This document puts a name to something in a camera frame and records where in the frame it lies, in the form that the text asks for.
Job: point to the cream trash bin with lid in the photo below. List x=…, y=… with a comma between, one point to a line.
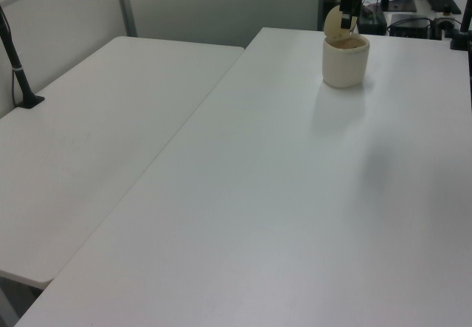
x=346, y=60

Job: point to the black box with green light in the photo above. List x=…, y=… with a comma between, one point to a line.
x=372, y=22

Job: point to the black electronics box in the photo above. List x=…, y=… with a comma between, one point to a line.
x=409, y=26

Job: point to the white device with black knob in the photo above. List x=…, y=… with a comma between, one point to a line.
x=445, y=20

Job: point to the black clamped stand pole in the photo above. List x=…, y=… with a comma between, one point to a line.
x=465, y=13

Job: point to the grey partition frame post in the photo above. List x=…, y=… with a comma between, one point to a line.
x=126, y=4

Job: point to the black camera stand pole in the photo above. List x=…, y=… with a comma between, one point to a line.
x=14, y=59

